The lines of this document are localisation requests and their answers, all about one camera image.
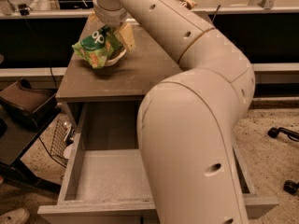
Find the green rice chip bag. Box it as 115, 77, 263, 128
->
72, 25, 124, 69

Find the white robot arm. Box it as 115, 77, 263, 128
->
96, 0, 255, 224

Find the white paper bowl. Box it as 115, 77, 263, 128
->
105, 48, 126, 67

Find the grey cabinet counter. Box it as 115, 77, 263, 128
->
55, 12, 253, 129

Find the brown sea salt chip bag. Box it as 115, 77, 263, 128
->
175, 0, 197, 9

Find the brown VR headset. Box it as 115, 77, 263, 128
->
0, 78, 57, 130

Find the black side table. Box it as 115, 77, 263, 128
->
0, 106, 61, 194

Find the open grey drawer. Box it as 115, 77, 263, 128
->
38, 101, 278, 224

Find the white shoe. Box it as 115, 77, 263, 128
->
0, 208, 30, 224

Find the black chair base with casters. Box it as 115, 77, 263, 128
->
267, 126, 299, 196

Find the black wire basket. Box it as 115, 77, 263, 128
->
50, 116, 73, 167

